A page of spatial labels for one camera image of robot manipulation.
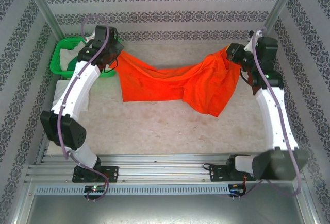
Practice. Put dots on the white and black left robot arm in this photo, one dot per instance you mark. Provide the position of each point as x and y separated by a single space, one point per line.
77 87

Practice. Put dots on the aluminium corner post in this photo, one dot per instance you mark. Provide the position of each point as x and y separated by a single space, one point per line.
43 5
282 1

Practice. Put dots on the grey sheet metal panel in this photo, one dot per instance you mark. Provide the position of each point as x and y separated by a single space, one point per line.
165 209

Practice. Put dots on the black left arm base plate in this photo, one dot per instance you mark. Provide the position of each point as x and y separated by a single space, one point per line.
111 173

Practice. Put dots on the left controller circuit board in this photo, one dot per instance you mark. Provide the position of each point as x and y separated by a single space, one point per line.
95 188

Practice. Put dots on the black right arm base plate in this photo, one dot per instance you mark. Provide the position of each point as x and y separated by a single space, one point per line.
217 173

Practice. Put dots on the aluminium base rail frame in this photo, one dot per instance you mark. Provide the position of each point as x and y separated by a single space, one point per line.
165 172

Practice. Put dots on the right controller circuit board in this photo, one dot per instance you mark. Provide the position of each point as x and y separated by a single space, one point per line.
237 190

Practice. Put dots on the aluminium side rail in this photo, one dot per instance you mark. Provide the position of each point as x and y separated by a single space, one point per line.
42 154

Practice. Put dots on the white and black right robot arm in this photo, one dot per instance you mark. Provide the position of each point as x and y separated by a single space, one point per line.
273 116

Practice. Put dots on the controller circuit board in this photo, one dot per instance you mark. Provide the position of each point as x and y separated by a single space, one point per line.
95 188
237 190

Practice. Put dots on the orange t-shirt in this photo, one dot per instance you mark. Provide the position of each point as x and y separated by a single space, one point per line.
154 85

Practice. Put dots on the folded white t-shirt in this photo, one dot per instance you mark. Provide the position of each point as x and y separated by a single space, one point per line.
60 90

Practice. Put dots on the green t-shirt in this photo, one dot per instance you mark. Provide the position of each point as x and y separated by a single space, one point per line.
71 65

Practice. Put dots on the green plastic basket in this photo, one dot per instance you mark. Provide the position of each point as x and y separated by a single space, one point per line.
58 59

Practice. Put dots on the crumpled white t-shirt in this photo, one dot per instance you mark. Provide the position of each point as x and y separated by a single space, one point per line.
67 55

